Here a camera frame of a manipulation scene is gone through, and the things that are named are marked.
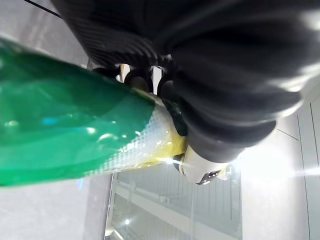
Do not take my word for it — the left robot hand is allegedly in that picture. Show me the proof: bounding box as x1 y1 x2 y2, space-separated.
50 0 320 186

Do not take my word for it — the green and yellow plastic package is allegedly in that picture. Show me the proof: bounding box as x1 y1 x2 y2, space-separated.
0 34 189 188

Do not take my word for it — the thin black cable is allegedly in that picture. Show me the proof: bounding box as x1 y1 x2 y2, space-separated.
24 0 62 19

